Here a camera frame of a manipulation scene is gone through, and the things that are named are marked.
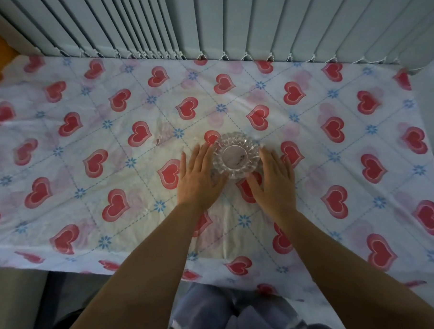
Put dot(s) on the person's left hand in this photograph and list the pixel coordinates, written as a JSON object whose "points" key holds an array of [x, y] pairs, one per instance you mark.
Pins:
{"points": [[198, 186]]}

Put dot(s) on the person's right hand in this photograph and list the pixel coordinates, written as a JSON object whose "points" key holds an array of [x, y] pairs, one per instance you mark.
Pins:
{"points": [[277, 192]]}

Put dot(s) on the person's left middle finger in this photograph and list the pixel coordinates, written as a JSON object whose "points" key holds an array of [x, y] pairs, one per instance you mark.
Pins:
{"points": [[201, 156]]}

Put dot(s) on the person's left little finger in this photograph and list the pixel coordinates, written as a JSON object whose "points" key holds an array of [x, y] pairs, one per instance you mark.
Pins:
{"points": [[183, 164]]}

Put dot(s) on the person's right middle finger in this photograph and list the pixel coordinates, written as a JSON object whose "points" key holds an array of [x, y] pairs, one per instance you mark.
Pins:
{"points": [[273, 164]]}

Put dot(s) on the person's right little finger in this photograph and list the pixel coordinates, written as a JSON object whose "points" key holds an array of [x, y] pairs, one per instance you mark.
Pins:
{"points": [[290, 173]]}

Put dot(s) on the person's right thumb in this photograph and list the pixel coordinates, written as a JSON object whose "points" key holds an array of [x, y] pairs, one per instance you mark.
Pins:
{"points": [[254, 186]]}

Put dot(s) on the person's left thumb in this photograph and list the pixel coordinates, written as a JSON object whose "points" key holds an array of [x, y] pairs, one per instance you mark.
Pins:
{"points": [[220, 185]]}

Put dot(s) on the clear glass ashtray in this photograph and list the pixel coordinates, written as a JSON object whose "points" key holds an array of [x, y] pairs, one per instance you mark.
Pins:
{"points": [[234, 155]]}

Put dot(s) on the person's left forearm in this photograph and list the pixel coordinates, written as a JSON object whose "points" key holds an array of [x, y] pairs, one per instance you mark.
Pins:
{"points": [[142, 273]]}

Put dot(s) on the person's right forearm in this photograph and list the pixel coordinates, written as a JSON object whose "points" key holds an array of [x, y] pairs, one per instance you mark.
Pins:
{"points": [[336, 272]]}

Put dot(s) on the white tablecloth with red hearts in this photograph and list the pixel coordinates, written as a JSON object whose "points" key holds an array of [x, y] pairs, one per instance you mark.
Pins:
{"points": [[105, 164]]}

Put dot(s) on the person's grey-blue trousers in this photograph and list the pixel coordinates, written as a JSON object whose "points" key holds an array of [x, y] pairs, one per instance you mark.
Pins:
{"points": [[241, 316]]}

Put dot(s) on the grey vertical window blinds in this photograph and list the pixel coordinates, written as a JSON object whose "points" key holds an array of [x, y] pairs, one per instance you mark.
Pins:
{"points": [[253, 21]]}

